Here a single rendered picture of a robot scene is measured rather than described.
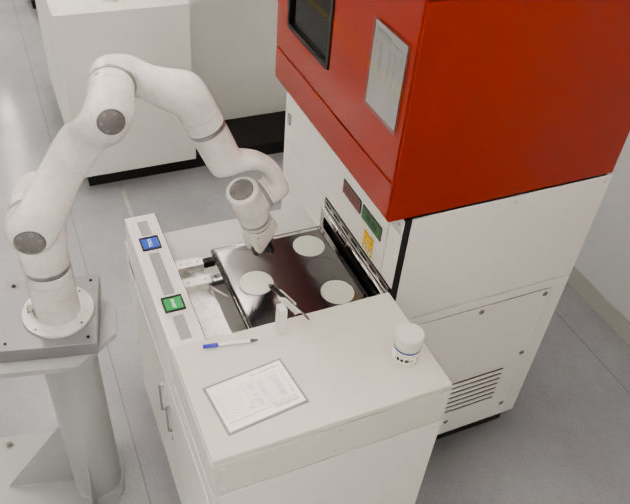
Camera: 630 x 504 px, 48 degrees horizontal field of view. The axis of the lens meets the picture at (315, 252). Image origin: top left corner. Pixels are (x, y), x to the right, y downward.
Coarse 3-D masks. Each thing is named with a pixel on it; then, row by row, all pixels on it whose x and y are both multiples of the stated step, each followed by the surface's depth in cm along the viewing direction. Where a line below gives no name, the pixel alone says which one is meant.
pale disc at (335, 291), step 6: (330, 282) 209; (336, 282) 209; (342, 282) 209; (324, 288) 207; (330, 288) 207; (336, 288) 207; (342, 288) 207; (348, 288) 207; (324, 294) 205; (330, 294) 205; (336, 294) 205; (342, 294) 205; (348, 294) 206; (330, 300) 203; (336, 300) 203; (342, 300) 204; (348, 300) 204
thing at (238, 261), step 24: (288, 240) 222; (240, 264) 212; (264, 264) 212; (288, 264) 213; (312, 264) 214; (336, 264) 215; (240, 288) 204; (288, 288) 206; (312, 288) 206; (264, 312) 198; (288, 312) 198
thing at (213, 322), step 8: (200, 272) 211; (192, 296) 203; (200, 296) 203; (208, 296) 204; (192, 304) 201; (200, 304) 201; (208, 304) 201; (216, 304) 201; (200, 312) 199; (208, 312) 199; (216, 312) 199; (200, 320) 196; (208, 320) 197; (216, 320) 197; (224, 320) 197; (208, 328) 194; (216, 328) 195; (224, 328) 195; (208, 336) 192; (216, 336) 192
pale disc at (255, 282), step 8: (248, 272) 209; (256, 272) 210; (264, 272) 210; (240, 280) 207; (248, 280) 207; (256, 280) 207; (264, 280) 207; (272, 280) 207; (248, 288) 204; (256, 288) 205; (264, 288) 205
